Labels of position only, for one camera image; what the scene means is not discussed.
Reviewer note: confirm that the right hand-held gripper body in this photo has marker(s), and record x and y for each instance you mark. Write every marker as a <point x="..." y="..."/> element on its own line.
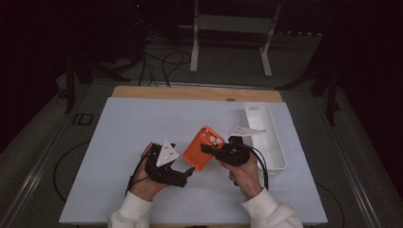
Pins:
<point x="234" y="153"/>

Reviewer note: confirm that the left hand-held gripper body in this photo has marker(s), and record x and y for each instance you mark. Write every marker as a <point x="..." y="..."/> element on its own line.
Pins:
<point x="166" y="155"/>

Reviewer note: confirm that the orange phone case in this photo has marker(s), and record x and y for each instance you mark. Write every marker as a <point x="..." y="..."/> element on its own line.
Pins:
<point x="196" y="155"/>

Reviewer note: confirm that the white plastic bin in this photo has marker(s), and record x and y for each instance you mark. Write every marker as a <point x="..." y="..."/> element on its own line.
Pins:
<point x="269" y="117"/>

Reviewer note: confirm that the person's right hand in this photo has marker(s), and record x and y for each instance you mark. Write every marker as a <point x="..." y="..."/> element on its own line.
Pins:
<point x="247" y="177"/>

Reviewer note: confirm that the person's left hand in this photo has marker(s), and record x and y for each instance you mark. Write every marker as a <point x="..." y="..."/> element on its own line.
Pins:
<point x="144" y="185"/>

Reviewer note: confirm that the white board sheet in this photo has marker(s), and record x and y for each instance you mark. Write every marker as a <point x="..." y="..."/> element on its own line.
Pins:
<point x="126" y="126"/>

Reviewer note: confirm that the black tripod stand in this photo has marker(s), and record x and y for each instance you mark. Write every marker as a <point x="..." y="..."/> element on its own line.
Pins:
<point x="70" y="85"/>
<point x="331" y="95"/>

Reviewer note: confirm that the white metal stand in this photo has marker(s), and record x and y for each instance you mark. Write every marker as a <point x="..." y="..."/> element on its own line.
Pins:
<point x="234" y="23"/>

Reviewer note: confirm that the metal floor rail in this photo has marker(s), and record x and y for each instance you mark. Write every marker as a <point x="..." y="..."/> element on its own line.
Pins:
<point x="206" y="85"/>

